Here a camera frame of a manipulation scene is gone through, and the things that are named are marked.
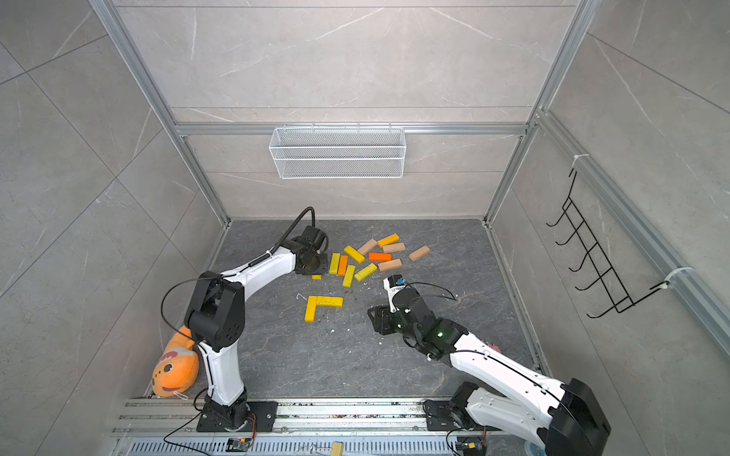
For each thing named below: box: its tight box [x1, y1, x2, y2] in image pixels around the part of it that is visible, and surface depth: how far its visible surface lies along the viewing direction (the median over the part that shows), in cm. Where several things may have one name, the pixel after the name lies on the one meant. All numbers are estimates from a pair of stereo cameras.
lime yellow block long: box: [354, 263, 378, 282], surface depth 105 cm
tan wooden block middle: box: [382, 242, 406, 253], surface depth 113 cm
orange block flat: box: [368, 252, 393, 262], surface depth 110 cm
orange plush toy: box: [151, 324, 200, 399], surface depth 75 cm
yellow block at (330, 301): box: [315, 296, 346, 308], surface depth 97 cm
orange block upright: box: [338, 254, 349, 277], surface depth 106 cm
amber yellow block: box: [377, 232, 401, 248], surface depth 115 cm
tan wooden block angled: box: [357, 238, 379, 256], surface depth 113 cm
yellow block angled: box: [344, 245, 366, 265], surface depth 109 cm
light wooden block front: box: [377, 258, 404, 272], surface depth 106 cm
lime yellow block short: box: [342, 265, 356, 288], surface depth 103 cm
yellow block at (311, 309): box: [304, 295, 318, 323], surface depth 95 cm
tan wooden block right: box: [408, 245, 431, 262], surface depth 110 cm
